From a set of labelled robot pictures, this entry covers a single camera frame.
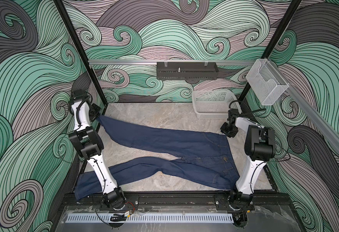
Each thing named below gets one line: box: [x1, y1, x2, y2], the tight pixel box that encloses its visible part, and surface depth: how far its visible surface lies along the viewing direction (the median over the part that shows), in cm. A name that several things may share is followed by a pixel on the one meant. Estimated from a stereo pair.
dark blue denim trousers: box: [74, 115, 241, 200], surface depth 90 cm
